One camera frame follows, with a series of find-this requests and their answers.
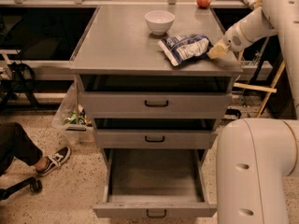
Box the white ceramic bowl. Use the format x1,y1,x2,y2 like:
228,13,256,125
145,10,175,35

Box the blue chip bag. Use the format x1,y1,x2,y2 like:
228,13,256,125
158,35,212,66

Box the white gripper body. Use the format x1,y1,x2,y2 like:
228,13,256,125
222,22,252,51

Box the grey bottom drawer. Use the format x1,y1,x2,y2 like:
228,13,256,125
93,149,217,218

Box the clear plastic storage bin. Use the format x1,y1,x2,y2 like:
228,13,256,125
51,84,94,144

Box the grey top drawer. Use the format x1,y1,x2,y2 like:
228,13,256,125
78,75,232,119

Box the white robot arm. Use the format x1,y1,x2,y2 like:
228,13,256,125
208,0,299,224

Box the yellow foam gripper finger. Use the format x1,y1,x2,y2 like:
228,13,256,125
207,40,230,60

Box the wooden easel frame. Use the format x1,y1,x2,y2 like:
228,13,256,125
233,0,286,119

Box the grey drawer cabinet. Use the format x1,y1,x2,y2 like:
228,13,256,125
69,4,243,161

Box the grey drawer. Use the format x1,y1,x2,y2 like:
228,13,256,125
94,118,216,149
78,75,232,119
93,149,217,218

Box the grey middle drawer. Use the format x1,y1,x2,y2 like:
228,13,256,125
94,118,216,149

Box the black white sneaker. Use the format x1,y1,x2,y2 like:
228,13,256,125
35,147,71,176

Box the black office chair base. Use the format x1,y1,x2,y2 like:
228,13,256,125
0,177,43,201

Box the person leg dark trousers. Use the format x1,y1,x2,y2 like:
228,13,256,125
0,122,47,175

